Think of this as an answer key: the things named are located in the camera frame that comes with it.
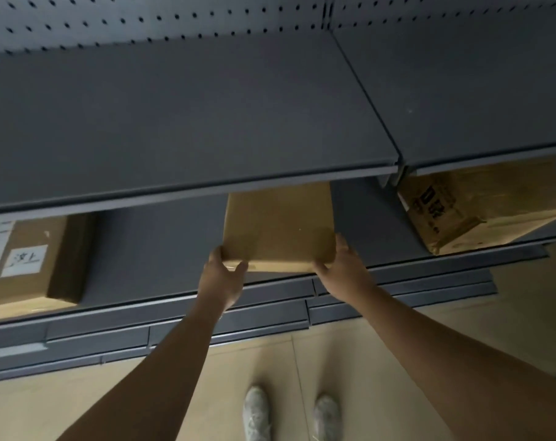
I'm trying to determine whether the person's right forearm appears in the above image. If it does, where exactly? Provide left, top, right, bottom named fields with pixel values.
left=346, top=287, right=556, bottom=441

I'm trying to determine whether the person's left hand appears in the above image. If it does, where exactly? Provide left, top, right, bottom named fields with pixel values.
left=197, top=245, right=250, bottom=313

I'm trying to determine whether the grey metal pegboard shelf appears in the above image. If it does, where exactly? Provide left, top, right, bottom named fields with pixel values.
left=0, top=0, right=556, bottom=384

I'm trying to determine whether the printed brown carton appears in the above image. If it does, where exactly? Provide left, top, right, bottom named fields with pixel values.
left=397, top=153, right=556, bottom=257

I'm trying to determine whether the person's left forearm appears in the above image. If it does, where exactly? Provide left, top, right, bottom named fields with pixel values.
left=57, top=293, right=228, bottom=441

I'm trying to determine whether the person's white shoe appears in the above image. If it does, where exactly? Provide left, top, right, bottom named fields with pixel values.
left=313, top=393, right=343, bottom=441
left=242, top=385, right=273, bottom=441

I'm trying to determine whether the person's right hand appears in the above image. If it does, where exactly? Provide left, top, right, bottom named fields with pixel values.
left=310, top=233, right=378, bottom=304

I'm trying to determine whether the brown cardboard box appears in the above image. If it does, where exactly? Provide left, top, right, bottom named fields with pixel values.
left=0, top=213, right=97, bottom=323
left=221, top=181, right=337, bottom=274

